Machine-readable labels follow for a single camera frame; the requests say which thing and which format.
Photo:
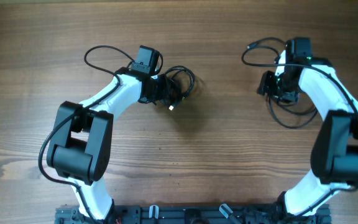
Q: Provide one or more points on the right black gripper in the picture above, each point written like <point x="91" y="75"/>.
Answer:
<point x="266" y="84"/>

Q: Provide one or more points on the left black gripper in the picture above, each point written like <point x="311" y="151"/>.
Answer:
<point x="163" y="91"/>

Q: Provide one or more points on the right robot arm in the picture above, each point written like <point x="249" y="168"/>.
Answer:
<point x="334" y="157"/>

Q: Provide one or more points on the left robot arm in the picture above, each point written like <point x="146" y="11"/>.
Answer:
<point x="77" y="151"/>

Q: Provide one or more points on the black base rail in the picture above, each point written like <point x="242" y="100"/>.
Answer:
<point x="134" y="214"/>

